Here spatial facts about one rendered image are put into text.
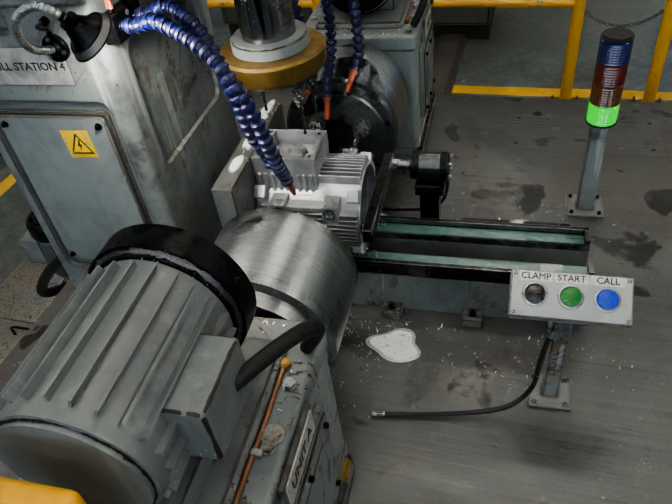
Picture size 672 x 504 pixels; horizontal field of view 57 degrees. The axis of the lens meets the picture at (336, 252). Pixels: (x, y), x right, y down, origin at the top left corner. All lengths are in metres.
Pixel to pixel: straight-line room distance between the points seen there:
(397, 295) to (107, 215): 0.58
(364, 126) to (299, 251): 0.48
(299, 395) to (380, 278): 0.55
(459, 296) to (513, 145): 0.63
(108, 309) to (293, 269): 0.35
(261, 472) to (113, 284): 0.25
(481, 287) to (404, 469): 0.37
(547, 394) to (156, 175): 0.77
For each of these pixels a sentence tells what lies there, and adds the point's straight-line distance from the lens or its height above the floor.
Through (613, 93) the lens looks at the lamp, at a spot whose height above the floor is 1.11.
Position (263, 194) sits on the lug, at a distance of 1.17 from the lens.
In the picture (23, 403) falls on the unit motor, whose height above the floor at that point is 1.35.
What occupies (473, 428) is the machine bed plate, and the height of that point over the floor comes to 0.80.
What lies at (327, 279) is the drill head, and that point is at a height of 1.11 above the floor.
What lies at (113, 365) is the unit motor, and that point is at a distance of 0.58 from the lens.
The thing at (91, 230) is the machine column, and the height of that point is 1.06.
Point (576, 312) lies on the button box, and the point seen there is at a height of 1.05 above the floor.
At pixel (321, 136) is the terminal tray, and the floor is 1.14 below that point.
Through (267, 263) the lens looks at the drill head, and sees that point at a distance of 0.90.
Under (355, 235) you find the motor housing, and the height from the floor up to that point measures 1.01.
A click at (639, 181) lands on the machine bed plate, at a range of 1.69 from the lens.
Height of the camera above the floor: 1.76
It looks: 42 degrees down
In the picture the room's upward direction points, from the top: 8 degrees counter-clockwise
